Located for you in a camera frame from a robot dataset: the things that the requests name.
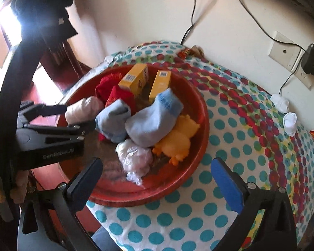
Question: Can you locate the grey-blue sock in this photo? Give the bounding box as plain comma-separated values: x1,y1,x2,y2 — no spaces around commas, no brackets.
95,99,132,143

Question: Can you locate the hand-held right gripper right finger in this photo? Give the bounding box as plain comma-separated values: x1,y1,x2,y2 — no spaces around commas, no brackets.
211,158,297,251

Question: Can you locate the red embroidered sock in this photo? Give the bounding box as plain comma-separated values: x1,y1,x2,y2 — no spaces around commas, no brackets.
95,74,126,102
105,86,136,115

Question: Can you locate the grey wrist strap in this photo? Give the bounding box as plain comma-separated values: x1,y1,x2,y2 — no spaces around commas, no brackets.
0,193,15,223

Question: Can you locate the orange rubber toy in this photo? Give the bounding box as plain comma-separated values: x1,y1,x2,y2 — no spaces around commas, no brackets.
153,114,201,166

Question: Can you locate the red round tray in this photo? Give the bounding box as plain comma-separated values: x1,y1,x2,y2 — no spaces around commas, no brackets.
55,64,210,208

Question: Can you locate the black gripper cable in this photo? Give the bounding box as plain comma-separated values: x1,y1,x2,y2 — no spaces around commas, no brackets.
0,39,42,196

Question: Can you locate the thin black adapter cable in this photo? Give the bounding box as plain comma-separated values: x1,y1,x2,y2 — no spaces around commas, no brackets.
279,67,302,95

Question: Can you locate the black power adapter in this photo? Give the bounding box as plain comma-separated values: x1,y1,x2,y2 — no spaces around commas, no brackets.
301,44,314,75

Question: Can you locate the black hanging wall cable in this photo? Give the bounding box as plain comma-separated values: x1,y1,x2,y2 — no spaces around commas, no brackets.
180,0,208,44

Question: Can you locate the small white sock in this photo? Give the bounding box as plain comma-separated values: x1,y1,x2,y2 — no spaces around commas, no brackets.
270,94,290,113
283,112,298,137

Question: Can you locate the light blue sock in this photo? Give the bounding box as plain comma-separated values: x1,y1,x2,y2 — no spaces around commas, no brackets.
126,87,184,148

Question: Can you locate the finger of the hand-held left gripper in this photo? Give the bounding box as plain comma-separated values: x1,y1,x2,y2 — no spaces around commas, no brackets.
23,121,96,140
19,104,68,124

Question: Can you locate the black television cable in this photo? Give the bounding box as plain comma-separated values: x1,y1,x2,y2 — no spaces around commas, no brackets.
233,0,307,51

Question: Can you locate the dark wooden cabinet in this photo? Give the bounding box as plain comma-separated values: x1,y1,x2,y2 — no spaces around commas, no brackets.
39,39,92,81

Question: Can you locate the clear plastic bag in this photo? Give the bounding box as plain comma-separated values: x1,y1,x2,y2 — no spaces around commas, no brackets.
116,139,153,186

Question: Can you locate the black hanging garment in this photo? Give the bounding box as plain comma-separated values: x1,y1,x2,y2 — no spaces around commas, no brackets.
10,0,79,47

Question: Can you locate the polka dot tablecloth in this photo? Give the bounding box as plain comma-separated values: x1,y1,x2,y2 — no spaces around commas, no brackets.
86,40,314,251

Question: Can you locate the yellow carton box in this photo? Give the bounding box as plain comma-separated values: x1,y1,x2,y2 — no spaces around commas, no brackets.
148,70,172,102
118,63,149,97

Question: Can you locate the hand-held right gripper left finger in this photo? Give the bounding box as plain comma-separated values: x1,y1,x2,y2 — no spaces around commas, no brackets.
17,158,103,251

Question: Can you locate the person's left hand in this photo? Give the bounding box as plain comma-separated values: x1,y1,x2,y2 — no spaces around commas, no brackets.
10,171,29,202

